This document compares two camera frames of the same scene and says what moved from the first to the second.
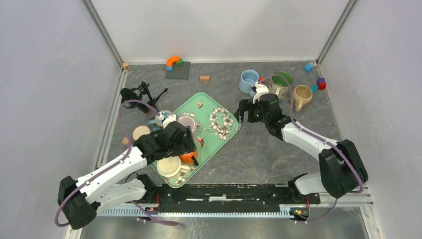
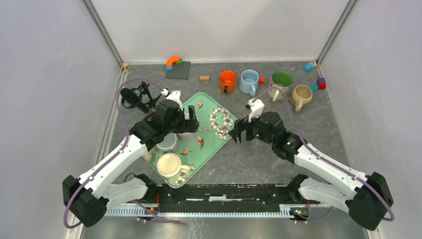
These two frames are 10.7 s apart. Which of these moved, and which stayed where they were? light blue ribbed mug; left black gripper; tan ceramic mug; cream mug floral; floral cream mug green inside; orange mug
Moved: left black gripper; orange mug
Stayed: floral cream mug green inside; cream mug floral; tan ceramic mug; light blue ribbed mug
